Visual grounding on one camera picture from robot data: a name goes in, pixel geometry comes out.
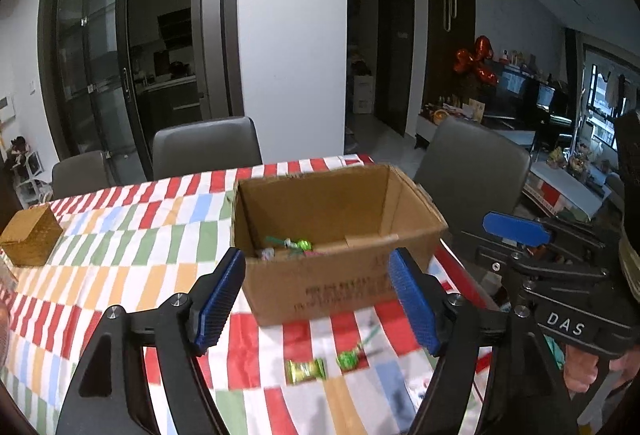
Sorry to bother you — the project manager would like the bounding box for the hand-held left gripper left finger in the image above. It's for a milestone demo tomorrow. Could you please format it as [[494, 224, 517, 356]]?
[[55, 246, 247, 435]]

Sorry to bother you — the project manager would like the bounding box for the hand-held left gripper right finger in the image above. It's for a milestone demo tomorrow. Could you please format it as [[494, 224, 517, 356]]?
[[388, 247, 581, 435]]

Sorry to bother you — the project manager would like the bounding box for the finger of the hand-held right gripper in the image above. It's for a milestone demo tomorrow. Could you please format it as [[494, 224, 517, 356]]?
[[482, 211, 621, 250], [474, 244, 610, 280]]

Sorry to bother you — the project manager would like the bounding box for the brown cardboard box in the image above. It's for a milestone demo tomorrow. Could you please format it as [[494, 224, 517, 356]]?
[[231, 164, 449, 327]]

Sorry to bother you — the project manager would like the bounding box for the green lollipop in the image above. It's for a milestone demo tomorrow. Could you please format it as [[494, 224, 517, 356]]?
[[265, 235, 313, 252], [336, 334, 381, 371]]

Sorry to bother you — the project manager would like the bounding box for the person's right hand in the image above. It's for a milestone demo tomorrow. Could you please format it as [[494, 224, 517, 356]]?
[[562, 346, 601, 395]]

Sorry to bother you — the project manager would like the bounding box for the low white living room table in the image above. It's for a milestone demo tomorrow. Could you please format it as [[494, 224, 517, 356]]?
[[522, 160, 616, 218]]

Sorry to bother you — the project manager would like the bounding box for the grey dining chair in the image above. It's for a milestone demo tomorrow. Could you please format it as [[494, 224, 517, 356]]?
[[414, 118, 532, 222], [51, 151, 117, 200], [151, 116, 264, 181]]

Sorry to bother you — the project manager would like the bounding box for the white snack packet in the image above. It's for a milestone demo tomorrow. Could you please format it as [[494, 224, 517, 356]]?
[[400, 365, 441, 416]]

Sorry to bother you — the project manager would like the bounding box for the striped colourful tablecloth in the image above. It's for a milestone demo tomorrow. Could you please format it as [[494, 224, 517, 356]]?
[[0, 154, 501, 435]]

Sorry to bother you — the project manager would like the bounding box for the green yellow candy packet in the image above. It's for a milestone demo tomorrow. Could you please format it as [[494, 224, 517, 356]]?
[[284, 358, 327, 385]]

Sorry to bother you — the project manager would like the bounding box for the black television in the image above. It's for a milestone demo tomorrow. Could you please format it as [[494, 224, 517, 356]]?
[[492, 62, 573, 126]]

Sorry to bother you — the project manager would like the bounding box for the dark framed window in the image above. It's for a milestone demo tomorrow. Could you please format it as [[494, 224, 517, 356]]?
[[582, 45, 640, 151]]

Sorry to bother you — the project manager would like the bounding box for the red foil balloon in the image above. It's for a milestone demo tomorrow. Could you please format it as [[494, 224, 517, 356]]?
[[454, 35, 500, 86]]

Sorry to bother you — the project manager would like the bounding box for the woven yellow basket box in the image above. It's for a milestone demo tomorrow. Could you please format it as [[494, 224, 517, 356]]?
[[0, 202, 64, 267]]

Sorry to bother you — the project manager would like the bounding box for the white hallway box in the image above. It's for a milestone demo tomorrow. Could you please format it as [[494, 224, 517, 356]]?
[[353, 74, 376, 115]]

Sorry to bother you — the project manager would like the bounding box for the dark wooden cabinet door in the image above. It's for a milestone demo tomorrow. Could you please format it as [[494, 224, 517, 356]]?
[[425, 0, 476, 106]]

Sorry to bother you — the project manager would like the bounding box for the dark hallway door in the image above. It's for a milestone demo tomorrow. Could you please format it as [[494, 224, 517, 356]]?
[[376, 0, 416, 136]]

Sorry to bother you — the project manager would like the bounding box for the clear basket of oranges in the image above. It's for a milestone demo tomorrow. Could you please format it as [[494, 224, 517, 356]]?
[[0, 260, 18, 361]]

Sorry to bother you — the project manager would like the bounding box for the white shelf with toys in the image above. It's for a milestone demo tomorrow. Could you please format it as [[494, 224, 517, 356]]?
[[2, 135, 51, 206]]

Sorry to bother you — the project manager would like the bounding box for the dark framed sliding glass door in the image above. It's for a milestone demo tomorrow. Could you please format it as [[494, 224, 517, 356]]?
[[40, 0, 241, 181]]

